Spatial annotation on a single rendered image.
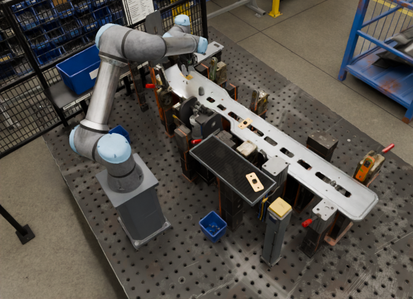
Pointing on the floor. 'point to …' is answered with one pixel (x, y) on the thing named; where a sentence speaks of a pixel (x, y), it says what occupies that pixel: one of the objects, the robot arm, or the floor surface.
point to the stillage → (382, 55)
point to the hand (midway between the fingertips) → (185, 73)
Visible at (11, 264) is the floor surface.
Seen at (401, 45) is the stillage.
